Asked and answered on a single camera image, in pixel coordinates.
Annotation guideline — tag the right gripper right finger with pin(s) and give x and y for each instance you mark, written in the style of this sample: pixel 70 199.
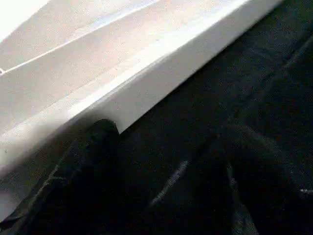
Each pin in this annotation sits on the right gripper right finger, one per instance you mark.
pixel 259 186

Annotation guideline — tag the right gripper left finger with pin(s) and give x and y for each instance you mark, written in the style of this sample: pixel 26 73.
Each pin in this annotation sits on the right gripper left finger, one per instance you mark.
pixel 73 186

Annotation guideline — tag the black work mat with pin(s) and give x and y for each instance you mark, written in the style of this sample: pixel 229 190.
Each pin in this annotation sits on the black work mat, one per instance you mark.
pixel 244 88

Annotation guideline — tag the white plastic table top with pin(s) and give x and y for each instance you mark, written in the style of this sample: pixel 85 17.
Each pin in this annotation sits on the white plastic table top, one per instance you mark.
pixel 98 63

